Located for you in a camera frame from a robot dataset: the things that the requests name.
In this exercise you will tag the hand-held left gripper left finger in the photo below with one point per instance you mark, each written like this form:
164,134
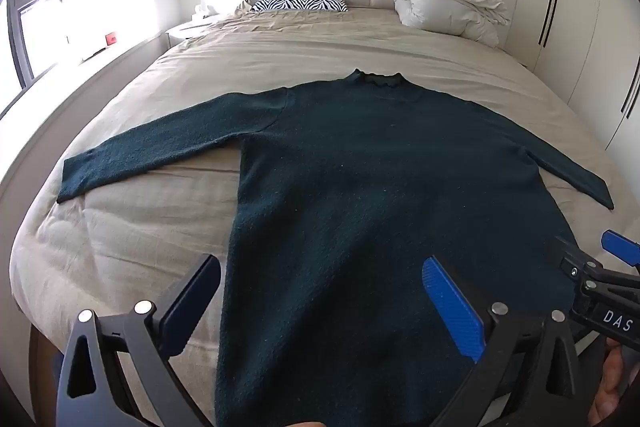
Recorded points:
192,302

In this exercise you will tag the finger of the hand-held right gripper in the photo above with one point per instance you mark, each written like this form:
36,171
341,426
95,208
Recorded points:
620,243
575,259

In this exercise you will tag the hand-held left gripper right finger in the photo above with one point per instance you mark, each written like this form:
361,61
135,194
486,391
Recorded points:
452,312

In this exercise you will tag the dark green sweater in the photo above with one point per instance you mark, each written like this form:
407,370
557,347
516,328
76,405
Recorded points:
350,187

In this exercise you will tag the person's right hand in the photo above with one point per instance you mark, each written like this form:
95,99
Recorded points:
617,387

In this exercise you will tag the bed with beige sheet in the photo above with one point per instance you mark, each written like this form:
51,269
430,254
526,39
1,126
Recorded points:
150,232

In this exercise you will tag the white wardrobe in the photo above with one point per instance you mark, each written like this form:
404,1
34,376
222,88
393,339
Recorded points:
575,7

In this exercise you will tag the white window ledge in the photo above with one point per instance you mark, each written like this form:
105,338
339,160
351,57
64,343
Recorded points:
75,82

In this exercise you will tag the white nightstand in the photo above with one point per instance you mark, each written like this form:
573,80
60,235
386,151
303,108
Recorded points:
182,34

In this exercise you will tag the small red box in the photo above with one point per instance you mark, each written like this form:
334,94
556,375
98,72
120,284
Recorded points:
111,38

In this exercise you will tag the folded white duvet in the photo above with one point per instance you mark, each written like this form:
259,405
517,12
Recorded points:
440,2

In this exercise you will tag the beige pillow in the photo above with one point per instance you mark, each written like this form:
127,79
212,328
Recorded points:
245,7

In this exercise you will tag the zebra print pillow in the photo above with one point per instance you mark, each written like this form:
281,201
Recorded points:
300,3

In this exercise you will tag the window with dark frame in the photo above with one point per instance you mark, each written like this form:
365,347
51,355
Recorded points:
30,17

